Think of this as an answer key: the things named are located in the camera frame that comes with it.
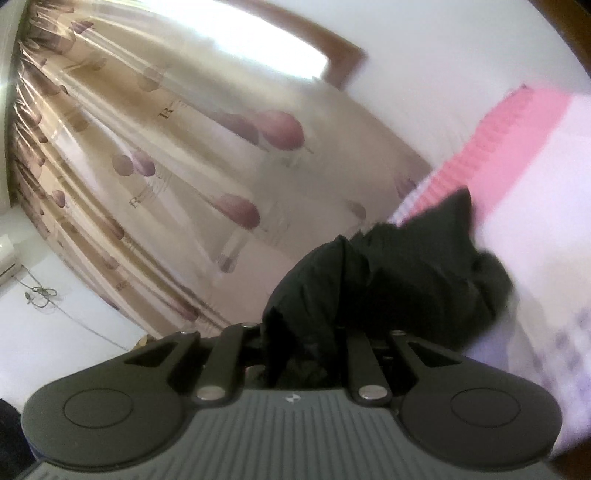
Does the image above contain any black jacket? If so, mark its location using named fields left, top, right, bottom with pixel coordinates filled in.
left=261, top=188, right=516, bottom=389

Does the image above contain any white air conditioner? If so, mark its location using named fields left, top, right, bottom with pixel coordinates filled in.
left=0, top=234, right=22, bottom=283

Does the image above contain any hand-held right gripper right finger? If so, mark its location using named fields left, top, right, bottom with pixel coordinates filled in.
left=339, top=325, right=463, bottom=406

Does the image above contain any pink and white checkered bed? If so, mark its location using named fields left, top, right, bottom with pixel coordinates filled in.
left=385, top=85, right=591, bottom=459

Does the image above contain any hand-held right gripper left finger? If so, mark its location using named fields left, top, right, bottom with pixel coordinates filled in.
left=124, top=322, right=266, bottom=406

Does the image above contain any brown wooden window frame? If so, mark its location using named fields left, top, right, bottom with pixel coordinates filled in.
left=222, top=0, right=366, bottom=89

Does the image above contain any grey power cable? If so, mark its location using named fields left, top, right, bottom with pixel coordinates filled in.
left=13, top=270, right=139, bottom=348

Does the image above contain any beige leaf print curtain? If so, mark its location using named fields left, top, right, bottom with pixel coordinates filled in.
left=9, top=0, right=433, bottom=341

